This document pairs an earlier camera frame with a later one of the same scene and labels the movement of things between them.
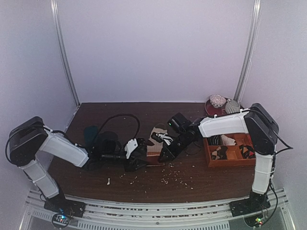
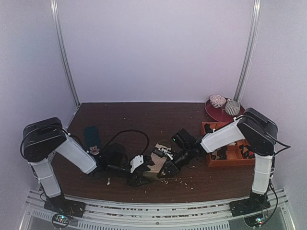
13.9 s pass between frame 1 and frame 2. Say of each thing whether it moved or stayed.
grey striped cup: stayed
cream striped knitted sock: moved
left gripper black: moved
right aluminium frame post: stayed
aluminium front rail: stayed
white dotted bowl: stayed
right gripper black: moved
